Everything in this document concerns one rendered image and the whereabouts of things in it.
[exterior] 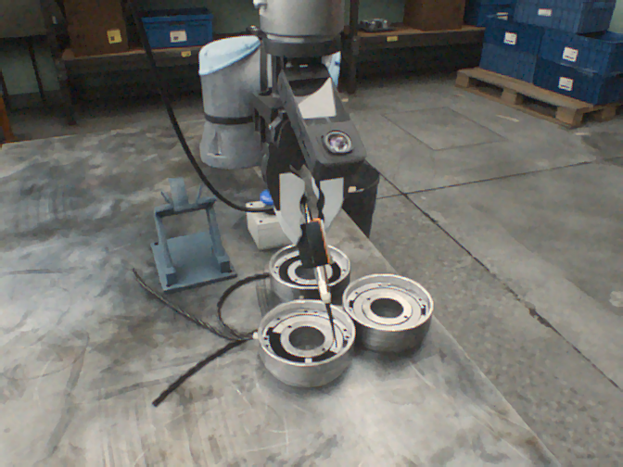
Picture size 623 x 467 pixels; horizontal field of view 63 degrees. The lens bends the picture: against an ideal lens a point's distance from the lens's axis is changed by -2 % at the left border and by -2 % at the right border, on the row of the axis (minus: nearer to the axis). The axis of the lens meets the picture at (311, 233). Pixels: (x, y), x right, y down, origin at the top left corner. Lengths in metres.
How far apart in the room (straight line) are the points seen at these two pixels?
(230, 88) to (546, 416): 1.27
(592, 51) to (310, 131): 3.77
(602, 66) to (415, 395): 3.67
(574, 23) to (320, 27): 3.83
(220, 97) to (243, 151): 0.11
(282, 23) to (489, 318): 1.64
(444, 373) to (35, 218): 0.70
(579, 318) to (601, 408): 0.42
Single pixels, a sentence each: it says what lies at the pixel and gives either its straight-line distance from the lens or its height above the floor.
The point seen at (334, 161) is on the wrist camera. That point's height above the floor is 1.05.
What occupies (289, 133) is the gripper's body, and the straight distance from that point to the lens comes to 0.49.
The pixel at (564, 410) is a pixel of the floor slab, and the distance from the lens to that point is 1.75.
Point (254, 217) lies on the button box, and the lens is 0.77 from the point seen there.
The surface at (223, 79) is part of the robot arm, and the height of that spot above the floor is 0.97.
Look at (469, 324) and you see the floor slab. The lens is 1.93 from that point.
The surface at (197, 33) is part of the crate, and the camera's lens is 4.04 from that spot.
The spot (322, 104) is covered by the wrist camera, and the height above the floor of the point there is 1.08.
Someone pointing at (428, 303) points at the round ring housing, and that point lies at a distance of 0.63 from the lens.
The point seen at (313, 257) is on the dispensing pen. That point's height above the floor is 0.92.
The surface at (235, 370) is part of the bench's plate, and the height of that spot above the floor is 0.80.
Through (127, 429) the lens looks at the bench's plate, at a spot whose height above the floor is 0.80.
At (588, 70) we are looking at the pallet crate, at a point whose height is 0.36.
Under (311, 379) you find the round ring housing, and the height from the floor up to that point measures 0.82.
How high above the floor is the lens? 1.22
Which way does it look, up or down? 31 degrees down
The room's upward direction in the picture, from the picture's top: straight up
